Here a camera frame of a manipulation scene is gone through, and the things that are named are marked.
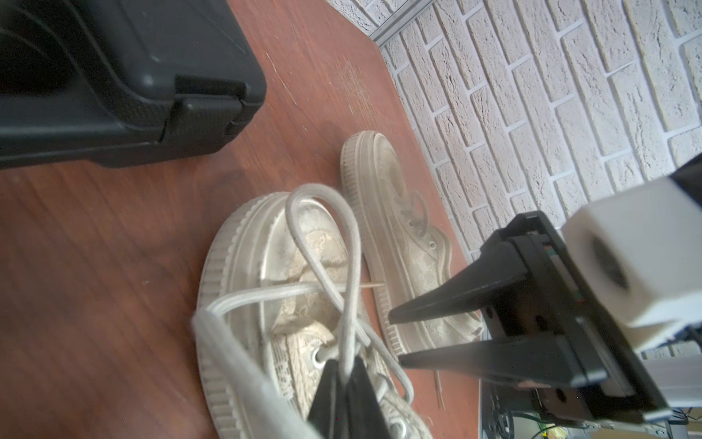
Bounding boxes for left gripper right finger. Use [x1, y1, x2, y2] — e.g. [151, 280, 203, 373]
[347, 357, 390, 439]

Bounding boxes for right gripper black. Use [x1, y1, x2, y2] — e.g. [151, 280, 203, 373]
[389, 211, 672, 425]

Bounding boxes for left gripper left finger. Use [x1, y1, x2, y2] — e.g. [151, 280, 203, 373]
[307, 360, 349, 439]

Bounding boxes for beige sneaker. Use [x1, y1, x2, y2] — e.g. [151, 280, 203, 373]
[192, 184, 431, 438]
[340, 131, 483, 355]

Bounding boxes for black plastic tool case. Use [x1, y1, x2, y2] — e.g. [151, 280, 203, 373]
[1, 1, 267, 168]

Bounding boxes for right corner aluminium post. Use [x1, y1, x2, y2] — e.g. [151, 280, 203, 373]
[369, 0, 434, 48]

